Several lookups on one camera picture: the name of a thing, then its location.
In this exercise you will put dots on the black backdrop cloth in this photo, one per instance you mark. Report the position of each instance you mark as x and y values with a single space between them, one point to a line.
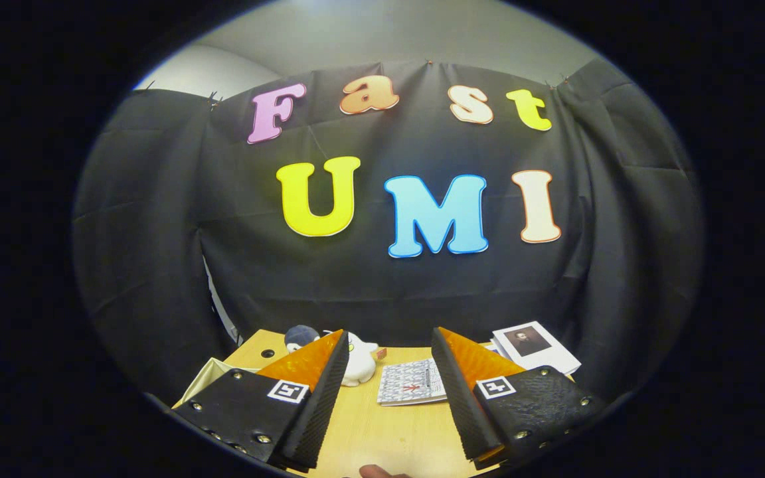
382 279

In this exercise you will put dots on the grey patterned book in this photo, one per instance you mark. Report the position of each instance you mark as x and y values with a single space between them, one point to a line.
409 385

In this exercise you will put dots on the white book with portrait photo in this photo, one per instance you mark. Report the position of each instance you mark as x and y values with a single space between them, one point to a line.
535 345

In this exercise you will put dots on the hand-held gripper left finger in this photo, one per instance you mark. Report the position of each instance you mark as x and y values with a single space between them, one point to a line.
236 411

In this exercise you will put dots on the grey penguin plush toy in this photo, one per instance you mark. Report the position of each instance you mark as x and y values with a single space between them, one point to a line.
299 335

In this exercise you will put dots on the grey metal frame pole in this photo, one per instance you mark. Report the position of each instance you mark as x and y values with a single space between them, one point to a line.
223 312

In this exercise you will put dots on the cream fabric storage box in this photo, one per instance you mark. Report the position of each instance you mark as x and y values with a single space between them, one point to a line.
200 382

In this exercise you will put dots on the white duck plush toy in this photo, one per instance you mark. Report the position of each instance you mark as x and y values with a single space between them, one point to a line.
359 362

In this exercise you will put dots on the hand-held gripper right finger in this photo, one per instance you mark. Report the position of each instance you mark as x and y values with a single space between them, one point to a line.
542 405

